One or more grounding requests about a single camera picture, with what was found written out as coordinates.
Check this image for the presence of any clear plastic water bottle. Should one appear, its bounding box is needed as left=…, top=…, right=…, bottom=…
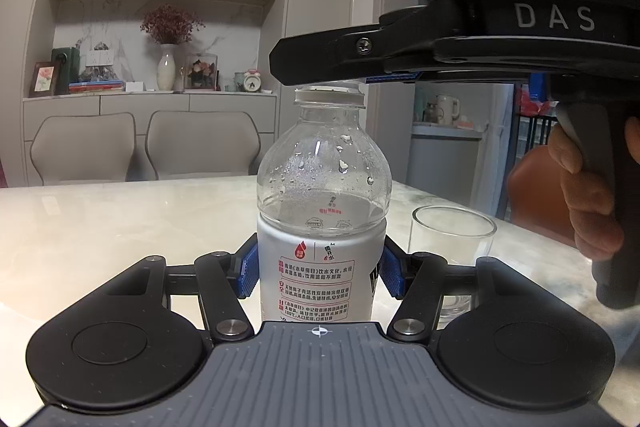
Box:
left=257, top=102, right=393, bottom=323

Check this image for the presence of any person's right hand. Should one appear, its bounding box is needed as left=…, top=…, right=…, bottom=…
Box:
left=548, top=124, right=624, bottom=261

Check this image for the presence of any clear drinking glass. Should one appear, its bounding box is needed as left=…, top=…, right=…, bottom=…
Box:
left=406, top=204, right=498, bottom=329

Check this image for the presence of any orange leather chair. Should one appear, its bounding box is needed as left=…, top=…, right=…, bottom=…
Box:
left=506, top=145, right=575, bottom=247

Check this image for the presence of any right grey dining chair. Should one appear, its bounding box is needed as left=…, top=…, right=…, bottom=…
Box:
left=145, top=110, right=260, bottom=180

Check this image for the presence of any grey dining chair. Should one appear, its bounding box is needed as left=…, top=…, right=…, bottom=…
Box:
left=29, top=113, right=136, bottom=185
left=145, top=110, right=260, bottom=180

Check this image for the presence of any white electric kettle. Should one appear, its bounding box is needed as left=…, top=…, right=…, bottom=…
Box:
left=435, top=94, right=460, bottom=126

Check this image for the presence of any left grey dining chair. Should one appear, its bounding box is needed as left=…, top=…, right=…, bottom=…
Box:
left=29, top=113, right=136, bottom=185

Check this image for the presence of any small alarm clock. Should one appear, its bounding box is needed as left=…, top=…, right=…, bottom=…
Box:
left=242, top=69, right=262, bottom=93

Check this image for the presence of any glass box with flowers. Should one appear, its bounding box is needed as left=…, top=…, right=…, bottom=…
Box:
left=184, top=53, right=218, bottom=91

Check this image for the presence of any stack of colourful books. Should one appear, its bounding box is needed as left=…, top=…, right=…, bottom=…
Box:
left=68, top=80, right=124, bottom=94

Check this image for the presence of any white vase with red flowers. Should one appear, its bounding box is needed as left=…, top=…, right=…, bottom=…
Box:
left=140, top=4, right=205, bottom=92

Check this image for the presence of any dark green box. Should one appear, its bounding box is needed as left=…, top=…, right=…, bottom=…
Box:
left=51, top=46, right=80, bottom=95

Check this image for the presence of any framed flower picture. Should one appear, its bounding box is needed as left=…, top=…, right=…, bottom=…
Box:
left=29, top=61, right=60, bottom=98

